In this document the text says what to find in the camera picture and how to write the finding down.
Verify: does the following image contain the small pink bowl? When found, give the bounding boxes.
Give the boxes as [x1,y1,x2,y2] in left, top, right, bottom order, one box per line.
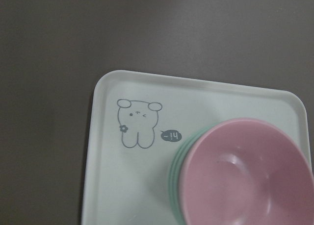
[179,119,314,225]

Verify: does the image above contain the bottom green bowl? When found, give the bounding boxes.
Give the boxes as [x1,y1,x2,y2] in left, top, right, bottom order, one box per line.
[167,163,186,225]

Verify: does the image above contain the middle green bowl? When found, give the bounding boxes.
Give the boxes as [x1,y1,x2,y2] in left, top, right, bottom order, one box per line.
[168,136,198,213]

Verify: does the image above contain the cream rabbit tray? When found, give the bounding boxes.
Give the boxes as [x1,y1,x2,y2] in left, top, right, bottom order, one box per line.
[81,70,311,225]

